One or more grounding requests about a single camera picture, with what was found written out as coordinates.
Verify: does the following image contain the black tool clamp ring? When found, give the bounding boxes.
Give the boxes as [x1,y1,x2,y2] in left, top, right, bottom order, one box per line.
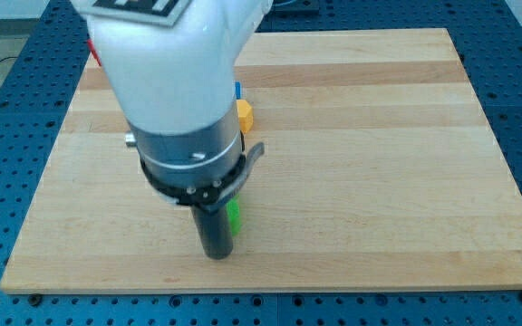
[139,141,266,215]

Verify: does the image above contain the red block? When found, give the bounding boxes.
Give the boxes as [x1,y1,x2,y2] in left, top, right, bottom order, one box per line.
[86,39,102,67]

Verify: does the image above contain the wooden board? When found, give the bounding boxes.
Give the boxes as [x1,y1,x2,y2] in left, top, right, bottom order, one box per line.
[0,28,522,294]

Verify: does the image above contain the green block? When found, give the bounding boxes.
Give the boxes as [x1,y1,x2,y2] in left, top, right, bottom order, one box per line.
[226,195,242,236]

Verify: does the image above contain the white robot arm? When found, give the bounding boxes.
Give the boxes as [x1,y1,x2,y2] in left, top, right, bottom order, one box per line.
[72,0,273,187]

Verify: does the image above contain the yellow block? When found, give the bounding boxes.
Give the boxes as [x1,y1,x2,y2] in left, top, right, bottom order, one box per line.
[237,99,254,134]

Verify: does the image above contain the blue block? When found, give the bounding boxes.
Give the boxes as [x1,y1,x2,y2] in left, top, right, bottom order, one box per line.
[235,81,242,100]

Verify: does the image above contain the fiducial marker tag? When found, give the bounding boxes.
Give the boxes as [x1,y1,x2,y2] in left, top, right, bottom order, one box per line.
[72,0,191,28]

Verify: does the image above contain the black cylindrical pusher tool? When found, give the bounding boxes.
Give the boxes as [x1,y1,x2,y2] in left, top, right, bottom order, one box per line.
[191,206,233,260]

